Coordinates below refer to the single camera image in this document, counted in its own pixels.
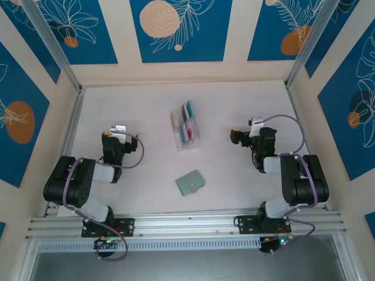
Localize aluminium side rail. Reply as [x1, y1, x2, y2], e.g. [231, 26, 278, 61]
[42, 86, 87, 218]
[284, 83, 330, 212]

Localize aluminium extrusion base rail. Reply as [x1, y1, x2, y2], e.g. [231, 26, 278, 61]
[25, 206, 349, 242]

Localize white slotted cable duct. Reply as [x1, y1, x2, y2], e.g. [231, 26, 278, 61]
[37, 237, 261, 253]

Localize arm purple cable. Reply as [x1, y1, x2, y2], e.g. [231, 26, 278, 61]
[62, 132, 145, 262]
[256, 114, 319, 255]

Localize green card holder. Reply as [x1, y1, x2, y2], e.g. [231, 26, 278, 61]
[175, 169, 207, 197]

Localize aluminium corner post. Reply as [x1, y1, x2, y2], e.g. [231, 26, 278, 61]
[284, 0, 360, 88]
[19, 0, 83, 93]

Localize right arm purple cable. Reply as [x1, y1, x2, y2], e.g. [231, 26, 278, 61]
[256, 114, 319, 255]

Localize clear acrylic card rack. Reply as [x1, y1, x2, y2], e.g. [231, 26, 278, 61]
[171, 100, 202, 152]

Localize small circuit board green LED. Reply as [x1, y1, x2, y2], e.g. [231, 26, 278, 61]
[260, 236, 294, 252]
[93, 237, 120, 249]

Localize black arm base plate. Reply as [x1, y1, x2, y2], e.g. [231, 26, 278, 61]
[81, 217, 136, 238]
[236, 215, 292, 235]

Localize blue floral wall panel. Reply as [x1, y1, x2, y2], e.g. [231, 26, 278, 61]
[129, 0, 234, 63]
[0, 40, 51, 189]
[247, 0, 326, 62]
[28, 0, 118, 66]
[318, 26, 375, 181]

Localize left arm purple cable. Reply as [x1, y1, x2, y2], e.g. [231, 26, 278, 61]
[62, 132, 145, 262]

